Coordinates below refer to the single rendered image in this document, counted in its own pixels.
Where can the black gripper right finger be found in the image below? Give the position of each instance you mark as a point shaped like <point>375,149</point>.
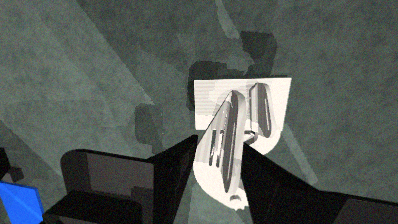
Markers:
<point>276,196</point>

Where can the blue flat plate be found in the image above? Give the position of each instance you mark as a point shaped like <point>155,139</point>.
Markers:
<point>23,203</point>

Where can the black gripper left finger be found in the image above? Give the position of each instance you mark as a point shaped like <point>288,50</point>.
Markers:
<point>157,183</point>

